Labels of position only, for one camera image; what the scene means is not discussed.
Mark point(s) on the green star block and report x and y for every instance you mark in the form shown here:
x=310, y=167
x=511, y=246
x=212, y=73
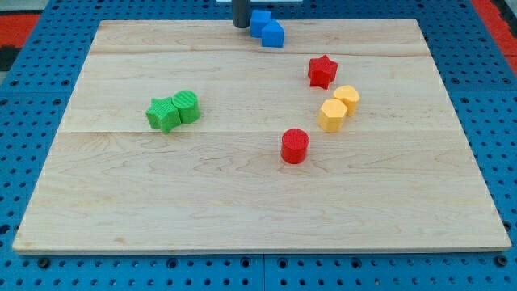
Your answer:
x=163, y=115

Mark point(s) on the blue pentagon block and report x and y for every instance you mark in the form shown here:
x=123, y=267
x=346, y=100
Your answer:
x=272, y=35

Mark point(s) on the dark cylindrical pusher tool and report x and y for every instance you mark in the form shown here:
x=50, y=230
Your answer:
x=241, y=10

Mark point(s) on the green cylinder block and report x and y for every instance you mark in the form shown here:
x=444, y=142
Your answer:
x=187, y=104

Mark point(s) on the wooden board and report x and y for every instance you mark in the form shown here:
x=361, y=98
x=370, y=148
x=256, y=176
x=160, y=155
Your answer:
x=398, y=177

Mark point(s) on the blue cube block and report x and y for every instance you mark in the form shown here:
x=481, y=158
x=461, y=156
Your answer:
x=259, y=19

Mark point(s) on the red star block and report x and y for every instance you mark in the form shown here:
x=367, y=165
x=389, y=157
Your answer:
x=322, y=71

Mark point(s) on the yellow hexagon block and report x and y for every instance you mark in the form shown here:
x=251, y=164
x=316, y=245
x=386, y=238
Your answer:
x=332, y=115

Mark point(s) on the yellow heart block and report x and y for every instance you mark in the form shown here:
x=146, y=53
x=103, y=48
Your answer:
x=349, y=96

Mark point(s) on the red cylinder block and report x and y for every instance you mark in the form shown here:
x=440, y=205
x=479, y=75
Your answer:
x=294, y=146

